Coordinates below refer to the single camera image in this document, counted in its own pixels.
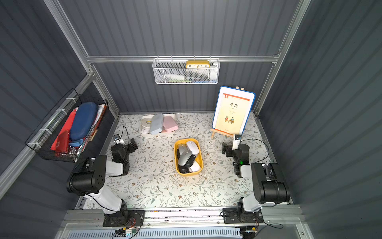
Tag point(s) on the yellow plastic storage box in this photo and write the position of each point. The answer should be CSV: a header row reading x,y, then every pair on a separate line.
x,y
199,158

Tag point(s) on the yellow clock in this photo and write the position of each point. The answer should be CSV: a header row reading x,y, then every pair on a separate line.
x,y
197,64

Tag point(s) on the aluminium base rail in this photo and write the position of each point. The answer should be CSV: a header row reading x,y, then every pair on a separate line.
x,y
281,221

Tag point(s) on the book on blue board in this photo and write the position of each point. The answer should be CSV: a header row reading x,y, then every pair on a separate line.
x,y
233,110

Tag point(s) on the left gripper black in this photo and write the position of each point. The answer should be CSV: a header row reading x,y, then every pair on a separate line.
x,y
130,146

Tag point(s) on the white tray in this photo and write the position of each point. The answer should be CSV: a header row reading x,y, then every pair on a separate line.
x,y
163,133

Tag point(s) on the white tape roll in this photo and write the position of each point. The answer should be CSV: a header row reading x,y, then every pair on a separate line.
x,y
145,125

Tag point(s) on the grey pencil case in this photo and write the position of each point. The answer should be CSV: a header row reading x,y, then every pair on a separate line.
x,y
156,124

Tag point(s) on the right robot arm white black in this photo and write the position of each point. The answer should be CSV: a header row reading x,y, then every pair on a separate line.
x,y
268,181

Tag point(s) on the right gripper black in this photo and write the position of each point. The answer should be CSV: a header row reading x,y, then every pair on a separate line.
x,y
228,149

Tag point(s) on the silver grey mouse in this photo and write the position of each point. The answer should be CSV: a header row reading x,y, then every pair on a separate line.
x,y
184,157

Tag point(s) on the pink case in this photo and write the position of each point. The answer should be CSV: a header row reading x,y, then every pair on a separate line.
x,y
169,124

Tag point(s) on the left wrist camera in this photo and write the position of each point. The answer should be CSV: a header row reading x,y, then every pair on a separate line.
x,y
116,138

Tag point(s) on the white wire wall basket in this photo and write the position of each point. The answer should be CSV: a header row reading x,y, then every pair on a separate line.
x,y
172,71

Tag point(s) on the red folder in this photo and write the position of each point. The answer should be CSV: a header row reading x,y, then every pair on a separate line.
x,y
61,143

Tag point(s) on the black mouse front row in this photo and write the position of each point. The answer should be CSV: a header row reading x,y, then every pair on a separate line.
x,y
183,169

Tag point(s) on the blue oval case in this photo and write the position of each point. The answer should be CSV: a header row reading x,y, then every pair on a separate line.
x,y
83,121

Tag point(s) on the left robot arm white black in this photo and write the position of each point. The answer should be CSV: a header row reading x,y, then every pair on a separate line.
x,y
88,177

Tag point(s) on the silver white mouse front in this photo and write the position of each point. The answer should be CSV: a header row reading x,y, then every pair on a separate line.
x,y
182,148

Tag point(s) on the black wire side basket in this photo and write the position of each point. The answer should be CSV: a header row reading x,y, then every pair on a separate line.
x,y
43,137

